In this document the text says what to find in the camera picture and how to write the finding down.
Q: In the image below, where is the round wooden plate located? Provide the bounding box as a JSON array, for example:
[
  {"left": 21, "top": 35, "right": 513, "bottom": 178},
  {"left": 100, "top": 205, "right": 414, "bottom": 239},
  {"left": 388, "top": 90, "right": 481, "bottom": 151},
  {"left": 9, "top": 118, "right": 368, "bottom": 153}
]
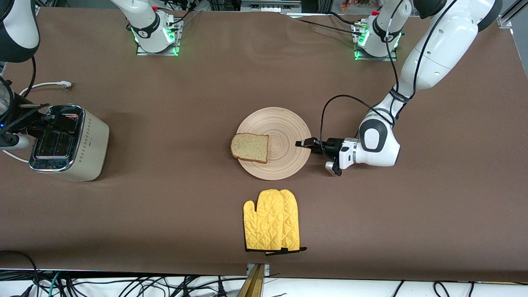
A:
[{"left": 236, "top": 107, "right": 312, "bottom": 181}]

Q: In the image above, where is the white toaster power cord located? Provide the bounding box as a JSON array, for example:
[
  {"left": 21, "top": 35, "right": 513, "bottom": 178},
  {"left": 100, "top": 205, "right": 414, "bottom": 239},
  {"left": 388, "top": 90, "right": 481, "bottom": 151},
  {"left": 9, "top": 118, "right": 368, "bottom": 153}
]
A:
[{"left": 0, "top": 81, "right": 73, "bottom": 163}]

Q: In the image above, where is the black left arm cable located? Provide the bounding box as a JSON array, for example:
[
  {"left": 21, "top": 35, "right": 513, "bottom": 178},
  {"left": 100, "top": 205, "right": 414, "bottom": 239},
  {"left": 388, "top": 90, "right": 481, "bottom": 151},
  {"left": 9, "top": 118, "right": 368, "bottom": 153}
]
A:
[{"left": 320, "top": 0, "right": 459, "bottom": 151}]

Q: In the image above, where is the black cable across table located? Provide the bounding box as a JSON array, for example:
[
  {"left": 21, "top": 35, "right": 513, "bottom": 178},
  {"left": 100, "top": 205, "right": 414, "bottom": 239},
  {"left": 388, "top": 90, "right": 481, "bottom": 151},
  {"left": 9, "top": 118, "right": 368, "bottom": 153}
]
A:
[{"left": 289, "top": 12, "right": 364, "bottom": 36}]

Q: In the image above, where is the yellow wooden beam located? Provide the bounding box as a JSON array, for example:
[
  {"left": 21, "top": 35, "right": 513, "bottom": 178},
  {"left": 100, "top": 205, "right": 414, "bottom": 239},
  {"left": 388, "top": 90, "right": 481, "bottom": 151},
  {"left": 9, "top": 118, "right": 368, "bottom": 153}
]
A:
[{"left": 236, "top": 264, "right": 265, "bottom": 297}]

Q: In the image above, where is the black cable at arm base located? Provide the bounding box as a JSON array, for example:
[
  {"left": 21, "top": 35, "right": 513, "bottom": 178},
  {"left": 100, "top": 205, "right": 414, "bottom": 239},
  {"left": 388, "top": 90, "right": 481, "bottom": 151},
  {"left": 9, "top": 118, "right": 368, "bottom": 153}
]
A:
[{"left": 165, "top": 0, "right": 203, "bottom": 26}]

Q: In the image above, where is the yellow quilted oven mitt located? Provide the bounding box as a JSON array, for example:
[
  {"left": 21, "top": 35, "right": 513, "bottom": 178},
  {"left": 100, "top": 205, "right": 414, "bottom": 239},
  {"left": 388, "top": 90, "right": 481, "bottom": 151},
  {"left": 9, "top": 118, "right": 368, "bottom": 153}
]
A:
[
  {"left": 243, "top": 189, "right": 289, "bottom": 253},
  {"left": 282, "top": 189, "right": 308, "bottom": 256}
]

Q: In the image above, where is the slice of brown bread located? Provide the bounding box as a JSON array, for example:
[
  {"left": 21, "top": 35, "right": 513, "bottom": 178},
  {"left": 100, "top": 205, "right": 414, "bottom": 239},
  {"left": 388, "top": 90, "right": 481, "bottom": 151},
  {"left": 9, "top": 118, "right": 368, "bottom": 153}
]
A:
[{"left": 230, "top": 133, "right": 269, "bottom": 165}]

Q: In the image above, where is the grey equipment box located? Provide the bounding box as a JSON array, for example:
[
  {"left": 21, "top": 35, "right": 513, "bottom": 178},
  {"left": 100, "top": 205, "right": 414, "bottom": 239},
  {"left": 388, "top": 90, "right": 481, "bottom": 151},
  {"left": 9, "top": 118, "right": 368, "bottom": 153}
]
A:
[{"left": 240, "top": 0, "right": 302, "bottom": 13}]

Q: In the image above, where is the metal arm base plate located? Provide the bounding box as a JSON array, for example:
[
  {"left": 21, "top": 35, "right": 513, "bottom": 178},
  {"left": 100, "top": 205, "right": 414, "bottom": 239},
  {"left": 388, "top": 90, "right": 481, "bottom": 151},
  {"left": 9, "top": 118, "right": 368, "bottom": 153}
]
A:
[
  {"left": 136, "top": 39, "right": 182, "bottom": 57},
  {"left": 354, "top": 49, "right": 399, "bottom": 62}
]

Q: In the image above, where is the black looped floor cable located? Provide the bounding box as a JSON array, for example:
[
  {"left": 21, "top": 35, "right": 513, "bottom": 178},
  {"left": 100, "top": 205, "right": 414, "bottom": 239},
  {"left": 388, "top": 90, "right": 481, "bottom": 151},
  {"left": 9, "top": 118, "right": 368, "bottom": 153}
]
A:
[{"left": 0, "top": 250, "right": 40, "bottom": 297}]

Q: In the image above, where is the aluminium frame profile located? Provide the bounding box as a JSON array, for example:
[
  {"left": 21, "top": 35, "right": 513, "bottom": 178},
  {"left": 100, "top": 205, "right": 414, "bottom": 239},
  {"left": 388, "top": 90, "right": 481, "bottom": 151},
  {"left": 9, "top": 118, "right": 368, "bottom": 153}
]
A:
[{"left": 497, "top": 0, "right": 528, "bottom": 28}]

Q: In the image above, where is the teal floor cable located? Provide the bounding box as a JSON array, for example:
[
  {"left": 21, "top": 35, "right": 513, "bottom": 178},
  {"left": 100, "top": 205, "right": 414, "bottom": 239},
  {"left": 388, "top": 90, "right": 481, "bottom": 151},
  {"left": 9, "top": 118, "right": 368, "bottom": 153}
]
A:
[{"left": 47, "top": 271, "right": 63, "bottom": 297}]

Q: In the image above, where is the small metal table bracket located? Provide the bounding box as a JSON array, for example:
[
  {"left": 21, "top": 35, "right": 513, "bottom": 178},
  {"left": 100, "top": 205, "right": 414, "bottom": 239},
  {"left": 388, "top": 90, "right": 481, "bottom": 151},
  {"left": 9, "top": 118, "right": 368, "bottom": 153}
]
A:
[{"left": 246, "top": 263, "right": 271, "bottom": 276}]

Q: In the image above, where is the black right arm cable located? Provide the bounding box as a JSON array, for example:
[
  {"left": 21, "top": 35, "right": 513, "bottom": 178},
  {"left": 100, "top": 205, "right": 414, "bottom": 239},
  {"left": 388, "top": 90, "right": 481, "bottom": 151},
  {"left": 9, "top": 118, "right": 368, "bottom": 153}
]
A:
[{"left": 18, "top": 56, "right": 38, "bottom": 99}]

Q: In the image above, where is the chrome and cream toaster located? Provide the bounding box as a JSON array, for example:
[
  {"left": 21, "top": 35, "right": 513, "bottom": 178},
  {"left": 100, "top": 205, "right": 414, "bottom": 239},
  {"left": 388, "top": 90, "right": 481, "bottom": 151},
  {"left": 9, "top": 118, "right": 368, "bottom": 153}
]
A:
[{"left": 28, "top": 104, "right": 111, "bottom": 182}]

